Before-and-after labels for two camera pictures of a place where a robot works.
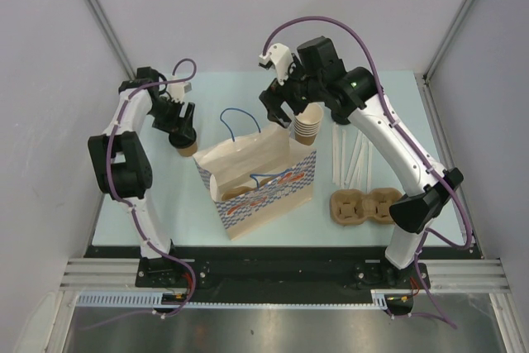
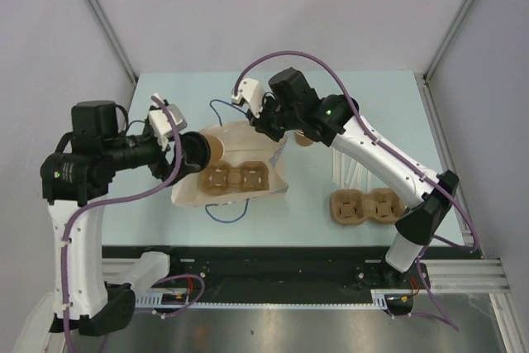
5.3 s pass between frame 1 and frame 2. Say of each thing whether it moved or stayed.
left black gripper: moved
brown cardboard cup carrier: stayed
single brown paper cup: moved
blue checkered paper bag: moved
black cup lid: moved
